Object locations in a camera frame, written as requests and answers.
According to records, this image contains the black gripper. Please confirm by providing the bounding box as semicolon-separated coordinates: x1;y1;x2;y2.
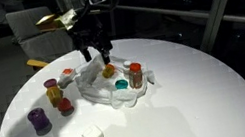
65;10;116;71

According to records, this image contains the small yellow tub orange lid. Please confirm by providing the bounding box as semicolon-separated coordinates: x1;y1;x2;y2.
100;62;118;80

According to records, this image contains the spice jar with red lid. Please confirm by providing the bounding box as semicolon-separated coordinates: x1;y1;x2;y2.
125;61;147;91

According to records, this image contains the red round small tub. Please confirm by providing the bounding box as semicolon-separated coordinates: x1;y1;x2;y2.
55;96;77;118

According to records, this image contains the white charger cube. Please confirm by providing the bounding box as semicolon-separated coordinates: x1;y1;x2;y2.
80;122;105;137

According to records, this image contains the white plastic bag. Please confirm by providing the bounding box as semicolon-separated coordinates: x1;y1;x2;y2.
70;45;160;117

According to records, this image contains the white bottle with red label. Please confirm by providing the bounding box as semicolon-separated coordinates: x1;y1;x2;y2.
55;67;80;91

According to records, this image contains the yellow wooden plank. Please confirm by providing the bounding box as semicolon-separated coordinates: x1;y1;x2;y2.
26;55;51;72

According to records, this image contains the large yellow tub orange lid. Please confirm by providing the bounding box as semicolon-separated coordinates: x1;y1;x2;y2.
45;84;67;110

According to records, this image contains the grey chair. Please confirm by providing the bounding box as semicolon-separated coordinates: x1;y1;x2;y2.
4;1;78;70

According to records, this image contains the grey horizontal railing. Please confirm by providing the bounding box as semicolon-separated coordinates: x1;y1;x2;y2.
107;0;245;54

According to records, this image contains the purple tub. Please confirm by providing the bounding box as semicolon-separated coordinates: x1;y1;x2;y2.
25;105;55;137

